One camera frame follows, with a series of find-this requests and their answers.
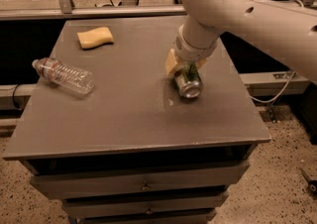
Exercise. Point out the yellow sponge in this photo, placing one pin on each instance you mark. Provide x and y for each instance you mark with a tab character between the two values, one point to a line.
95	38

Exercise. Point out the middle grey drawer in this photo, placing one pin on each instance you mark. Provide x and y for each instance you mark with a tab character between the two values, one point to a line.
147	204

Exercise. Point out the clear plastic water bottle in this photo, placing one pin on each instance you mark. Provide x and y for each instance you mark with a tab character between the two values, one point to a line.
70	77

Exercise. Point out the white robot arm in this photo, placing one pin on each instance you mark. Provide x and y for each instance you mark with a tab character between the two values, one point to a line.
284	31

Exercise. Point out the grey drawer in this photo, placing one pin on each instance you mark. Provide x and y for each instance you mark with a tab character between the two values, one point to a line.
195	216
147	204
90	184

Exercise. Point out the grey drawer cabinet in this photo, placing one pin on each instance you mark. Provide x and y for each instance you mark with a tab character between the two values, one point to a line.
134	119

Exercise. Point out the top grey drawer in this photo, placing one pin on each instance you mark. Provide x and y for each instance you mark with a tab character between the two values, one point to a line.
90	184

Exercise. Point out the bottom grey drawer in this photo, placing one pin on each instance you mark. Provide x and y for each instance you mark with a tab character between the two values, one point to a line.
195	216

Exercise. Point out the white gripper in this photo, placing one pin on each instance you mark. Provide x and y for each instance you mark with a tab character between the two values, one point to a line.
192	51

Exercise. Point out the black caster wheel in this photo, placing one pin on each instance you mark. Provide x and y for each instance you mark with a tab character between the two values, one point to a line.
311	183

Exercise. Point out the green soda can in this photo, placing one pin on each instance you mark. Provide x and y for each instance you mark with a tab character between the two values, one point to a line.
188	81

